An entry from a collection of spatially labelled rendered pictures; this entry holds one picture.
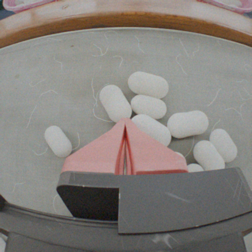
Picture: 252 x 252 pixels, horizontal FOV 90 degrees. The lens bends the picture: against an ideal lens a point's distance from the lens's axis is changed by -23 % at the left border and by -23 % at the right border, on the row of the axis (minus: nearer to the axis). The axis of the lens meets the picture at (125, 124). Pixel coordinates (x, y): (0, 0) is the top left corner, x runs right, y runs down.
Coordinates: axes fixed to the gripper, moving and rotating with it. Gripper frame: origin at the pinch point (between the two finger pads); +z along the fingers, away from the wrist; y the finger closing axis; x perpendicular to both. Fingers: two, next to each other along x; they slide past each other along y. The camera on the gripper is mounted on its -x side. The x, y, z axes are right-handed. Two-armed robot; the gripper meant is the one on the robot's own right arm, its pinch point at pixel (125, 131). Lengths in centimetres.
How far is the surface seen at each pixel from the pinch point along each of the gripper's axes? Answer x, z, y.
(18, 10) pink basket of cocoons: -12.8, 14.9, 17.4
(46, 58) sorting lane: -4.3, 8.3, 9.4
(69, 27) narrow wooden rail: -7.6, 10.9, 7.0
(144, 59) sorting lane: -3.7, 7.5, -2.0
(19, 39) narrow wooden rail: -7.4, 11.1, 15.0
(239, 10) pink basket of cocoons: -13.3, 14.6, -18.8
